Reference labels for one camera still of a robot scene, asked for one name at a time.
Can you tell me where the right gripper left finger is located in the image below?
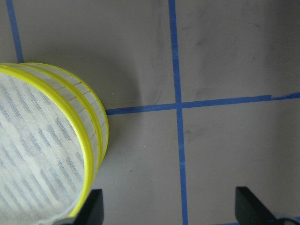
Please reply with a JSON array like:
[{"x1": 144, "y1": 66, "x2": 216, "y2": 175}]
[{"x1": 58, "y1": 189, "x2": 104, "y2": 225}]

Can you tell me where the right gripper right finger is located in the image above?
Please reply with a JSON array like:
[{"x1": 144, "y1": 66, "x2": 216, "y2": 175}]
[{"x1": 235, "y1": 187, "x2": 299, "y2": 225}]

